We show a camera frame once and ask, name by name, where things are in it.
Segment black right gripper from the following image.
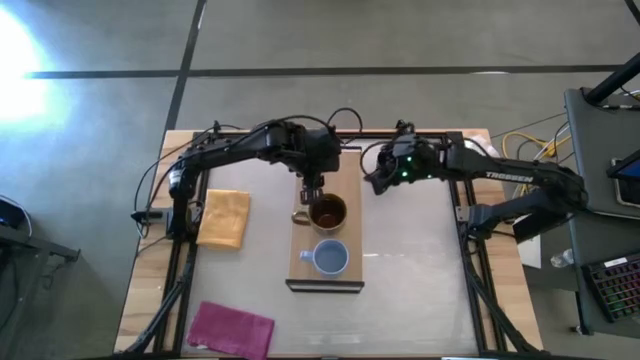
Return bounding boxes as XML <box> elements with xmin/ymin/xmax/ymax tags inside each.
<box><xmin>363</xmin><ymin>130</ymin><xmax>450</xmax><ymax>197</ymax></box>

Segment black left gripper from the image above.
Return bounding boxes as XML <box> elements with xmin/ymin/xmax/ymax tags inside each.
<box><xmin>279</xmin><ymin>121</ymin><xmax>345</xmax><ymax>206</ymax></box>

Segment brown mug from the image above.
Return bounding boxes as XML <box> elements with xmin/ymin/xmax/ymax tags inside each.
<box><xmin>291</xmin><ymin>192</ymin><xmax>349</xmax><ymax>236</ymax></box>

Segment wooden tray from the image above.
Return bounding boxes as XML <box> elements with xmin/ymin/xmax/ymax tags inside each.
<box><xmin>284</xmin><ymin>143</ymin><xmax>366</xmax><ymax>294</ymax></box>

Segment blue ceramic mug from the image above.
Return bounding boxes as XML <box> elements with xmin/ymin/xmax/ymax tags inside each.
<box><xmin>298</xmin><ymin>238</ymin><xmax>352</xmax><ymax>279</ymax></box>

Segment yellow folded cloth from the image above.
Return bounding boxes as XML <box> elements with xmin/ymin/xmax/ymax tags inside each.
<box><xmin>195</xmin><ymin>188</ymin><xmax>252</xmax><ymax>252</ymax></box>

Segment magenta folded cloth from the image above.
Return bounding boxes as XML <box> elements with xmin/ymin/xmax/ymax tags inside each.
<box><xmin>185</xmin><ymin>300</ymin><xmax>277</xmax><ymax>360</ymax></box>

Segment white paper sheet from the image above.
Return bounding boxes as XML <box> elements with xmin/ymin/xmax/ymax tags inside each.
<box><xmin>516</xmin><ymin>231</ymin><xmax>543</xmax><ymax>270</ymax></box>

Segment clear plastic bottle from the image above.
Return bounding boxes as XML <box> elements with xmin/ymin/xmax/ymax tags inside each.
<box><xmin>549</xmin><ymin>247</ymin><xmax>577</xmax><ymax>270</ymax></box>

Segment grey side table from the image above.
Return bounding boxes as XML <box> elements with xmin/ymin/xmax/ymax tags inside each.
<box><xmin>563</xmin><ymin>86</ymin><xmax>640</xmax><ymax>337</ymax></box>

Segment black tablet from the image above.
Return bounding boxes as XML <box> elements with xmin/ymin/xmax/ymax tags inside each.
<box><xmin>606</xmin><ymin>148</ymin><xmax>640</xmax><ymax>207</ymax></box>

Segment black pole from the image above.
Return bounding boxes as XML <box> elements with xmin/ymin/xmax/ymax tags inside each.
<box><xmin>584</xmin><ymin>51</ymin><xmax>640</xmax><ymax>106</ymax></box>

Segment black box with coloured keys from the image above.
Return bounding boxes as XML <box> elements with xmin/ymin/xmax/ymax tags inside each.
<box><xmin>581</xmin><ymin>251</ymin><xmax>640</xmax><ymax>324</ymax></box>

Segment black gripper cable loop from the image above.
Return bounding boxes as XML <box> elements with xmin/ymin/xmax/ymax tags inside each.
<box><xmin>326</xmin><ymin>106</ymin><xmax>365</xmax><ymax>147</ymax></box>

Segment black aluminium table frame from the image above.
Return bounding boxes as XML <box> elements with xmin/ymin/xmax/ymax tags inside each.
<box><xmin>119</xmin><ymin>128</ymin><xmax>540</xmax><ymax>358</ymax></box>

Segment yellow cables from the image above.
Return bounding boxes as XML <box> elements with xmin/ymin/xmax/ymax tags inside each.
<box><xmin>501</xmin><ymin>129</ymin><xmax>572</xmax><ymax>199</ymax></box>

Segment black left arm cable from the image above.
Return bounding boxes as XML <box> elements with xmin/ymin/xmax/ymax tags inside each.
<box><xmin>132</xmin><ymin>122</ymin><xmax>246</xmax><ymax>240</ymax></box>

